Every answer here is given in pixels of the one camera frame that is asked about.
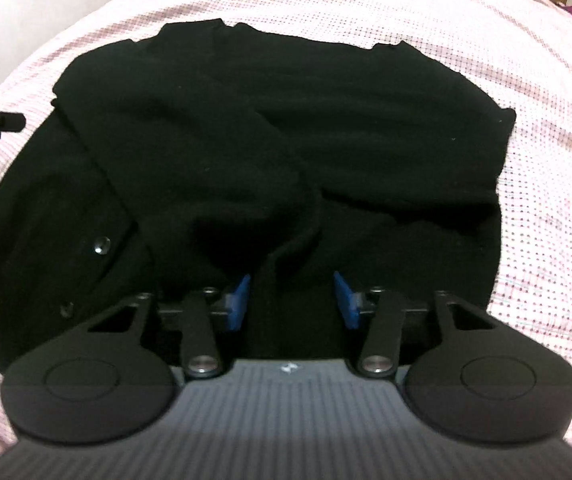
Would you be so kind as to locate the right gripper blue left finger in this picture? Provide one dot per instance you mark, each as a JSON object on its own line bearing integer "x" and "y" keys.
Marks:
{"x": 235, "y": 304}

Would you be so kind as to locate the pink checkered bed duvet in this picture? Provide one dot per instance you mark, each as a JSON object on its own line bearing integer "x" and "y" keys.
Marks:
{"x": 518, "y": 51}

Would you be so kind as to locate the black knit cardigan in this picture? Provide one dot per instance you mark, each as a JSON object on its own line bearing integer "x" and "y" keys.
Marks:
{"x": 212, "y": 154}

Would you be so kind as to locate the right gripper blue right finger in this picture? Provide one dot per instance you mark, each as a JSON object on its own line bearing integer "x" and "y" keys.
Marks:
{"x": 351, "y": 304}

